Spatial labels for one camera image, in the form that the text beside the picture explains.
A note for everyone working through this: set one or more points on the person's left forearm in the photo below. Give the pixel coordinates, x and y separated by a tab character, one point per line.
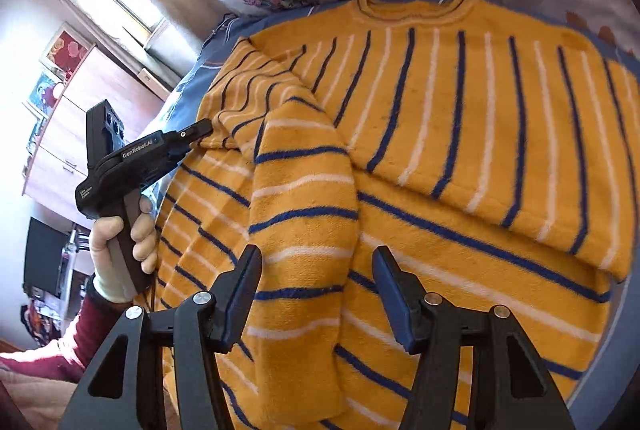
55	345

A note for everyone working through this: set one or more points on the black monitor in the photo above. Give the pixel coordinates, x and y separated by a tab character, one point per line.
42	255

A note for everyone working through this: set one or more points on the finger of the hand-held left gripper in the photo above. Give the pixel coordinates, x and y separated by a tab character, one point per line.
192	133

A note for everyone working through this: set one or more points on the blue bed sheet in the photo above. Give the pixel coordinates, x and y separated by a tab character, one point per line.
200	79

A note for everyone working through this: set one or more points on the flower picture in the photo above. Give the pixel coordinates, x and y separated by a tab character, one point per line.
62	49

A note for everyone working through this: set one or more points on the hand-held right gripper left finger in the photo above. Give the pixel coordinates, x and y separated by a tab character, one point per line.
245	290

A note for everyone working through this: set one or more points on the wooden dresser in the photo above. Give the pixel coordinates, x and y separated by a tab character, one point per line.
85	124

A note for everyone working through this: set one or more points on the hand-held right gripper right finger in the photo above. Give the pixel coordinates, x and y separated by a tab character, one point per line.
395	295

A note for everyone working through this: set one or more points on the yellow striped sweater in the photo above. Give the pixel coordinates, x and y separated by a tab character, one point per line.
400	210

